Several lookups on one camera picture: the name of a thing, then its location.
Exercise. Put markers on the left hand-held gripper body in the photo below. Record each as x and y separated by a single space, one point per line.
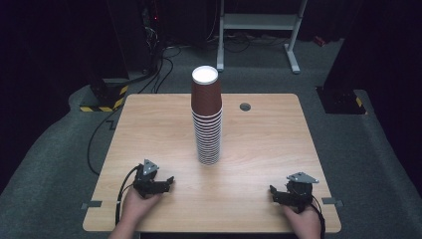
146 184

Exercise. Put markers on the grey tape strip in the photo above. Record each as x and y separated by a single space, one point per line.
92 204
331 201

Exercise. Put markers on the stack of brown paper cups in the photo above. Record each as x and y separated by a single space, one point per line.
207 142

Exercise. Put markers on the black yellow striped stand base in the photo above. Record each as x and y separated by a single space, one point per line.
109 99

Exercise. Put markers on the small red object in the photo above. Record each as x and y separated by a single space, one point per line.
319 41

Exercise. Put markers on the white metal stand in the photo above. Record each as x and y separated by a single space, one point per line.
258 23

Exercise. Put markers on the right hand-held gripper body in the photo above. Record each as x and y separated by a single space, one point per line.
298 194

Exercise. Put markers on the person's left hand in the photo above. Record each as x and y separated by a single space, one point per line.
139 205

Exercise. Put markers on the black stand base yellow mark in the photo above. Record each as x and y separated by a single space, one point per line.
341 101

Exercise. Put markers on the person's right hand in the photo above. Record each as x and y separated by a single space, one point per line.
305 224

